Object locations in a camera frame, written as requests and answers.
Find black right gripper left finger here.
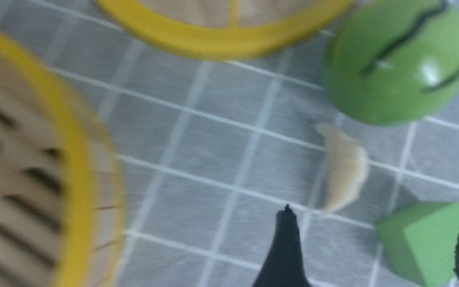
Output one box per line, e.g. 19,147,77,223
253,204,311,287

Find white dumpling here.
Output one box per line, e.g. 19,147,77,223
314,122,370,217

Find bamboo steamer tray yellow rims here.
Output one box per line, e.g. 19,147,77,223
0,32,125,287

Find grey checkered tablecloth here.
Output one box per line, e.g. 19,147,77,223
0,0,459,287

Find green foam cube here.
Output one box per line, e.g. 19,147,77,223
376,201,459,287

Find green toy ball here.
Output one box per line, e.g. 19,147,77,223
322,0,459,126

